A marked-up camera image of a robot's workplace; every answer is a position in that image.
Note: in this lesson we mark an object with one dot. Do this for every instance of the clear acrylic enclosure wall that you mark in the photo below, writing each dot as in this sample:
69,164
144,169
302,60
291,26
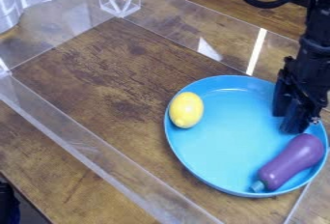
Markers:
90,70

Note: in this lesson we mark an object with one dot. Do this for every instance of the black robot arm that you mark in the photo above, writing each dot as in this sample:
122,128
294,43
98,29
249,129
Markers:
318,23

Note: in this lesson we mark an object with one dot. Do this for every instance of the blue round tray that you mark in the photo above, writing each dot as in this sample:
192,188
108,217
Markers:
236,137

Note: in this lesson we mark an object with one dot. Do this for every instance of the purple toy eggplant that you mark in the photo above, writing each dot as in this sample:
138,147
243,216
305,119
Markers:
302,153

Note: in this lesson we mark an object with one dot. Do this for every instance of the yellow toy lemon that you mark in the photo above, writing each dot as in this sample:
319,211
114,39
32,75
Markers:
186,109

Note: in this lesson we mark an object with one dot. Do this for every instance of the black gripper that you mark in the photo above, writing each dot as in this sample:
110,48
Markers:
302,86

